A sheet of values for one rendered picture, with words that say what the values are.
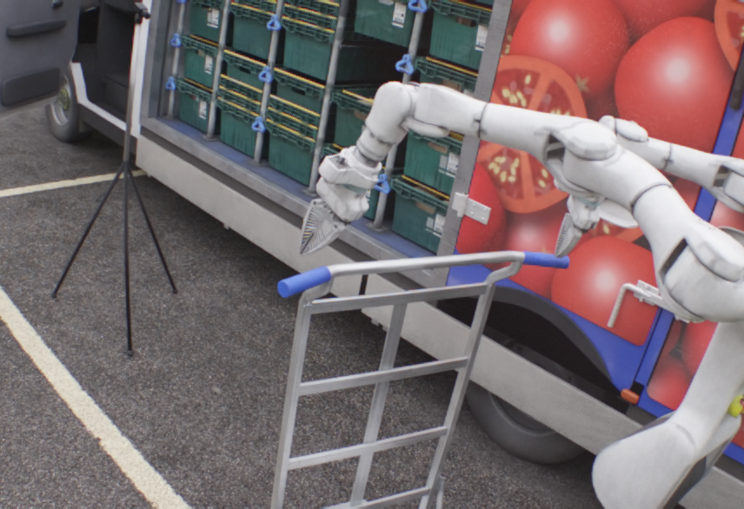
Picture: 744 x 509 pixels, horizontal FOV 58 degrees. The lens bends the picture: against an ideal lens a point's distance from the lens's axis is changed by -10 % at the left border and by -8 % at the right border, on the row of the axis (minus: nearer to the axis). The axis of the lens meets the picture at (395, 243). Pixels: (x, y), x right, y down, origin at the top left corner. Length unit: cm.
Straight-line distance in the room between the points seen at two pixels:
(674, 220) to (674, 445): 41
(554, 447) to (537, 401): 27
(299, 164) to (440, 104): 257
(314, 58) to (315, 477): 196
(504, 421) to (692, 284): 228
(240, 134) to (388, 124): 289
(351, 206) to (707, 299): 67
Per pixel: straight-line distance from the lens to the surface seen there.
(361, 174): 131
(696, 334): 252
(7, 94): 514
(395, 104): 125
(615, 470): 135
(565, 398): 284
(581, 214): 174
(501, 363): 294
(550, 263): 191
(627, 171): 111
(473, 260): 178
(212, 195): 411
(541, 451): 313
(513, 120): 119
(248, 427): 305
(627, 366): 267
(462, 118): 121
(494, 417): 321
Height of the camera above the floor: 191
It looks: 23 degrees down
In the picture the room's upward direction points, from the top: 12 degrees clockwise
